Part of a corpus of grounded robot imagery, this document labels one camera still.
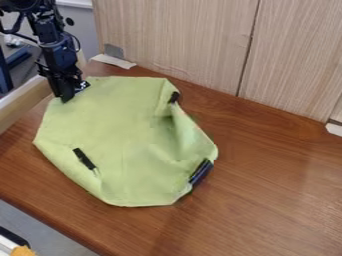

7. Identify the white paper strip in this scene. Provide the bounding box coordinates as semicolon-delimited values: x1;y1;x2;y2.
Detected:
89;53;138;70

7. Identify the green cloth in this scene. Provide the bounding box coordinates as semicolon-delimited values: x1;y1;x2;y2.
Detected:
32;75;221;208

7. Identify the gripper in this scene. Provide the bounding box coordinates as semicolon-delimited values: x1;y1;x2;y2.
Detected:
34;60;93;104

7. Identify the yellow and black tool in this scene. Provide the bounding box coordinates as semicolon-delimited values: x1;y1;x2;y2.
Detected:
0;225;38;256

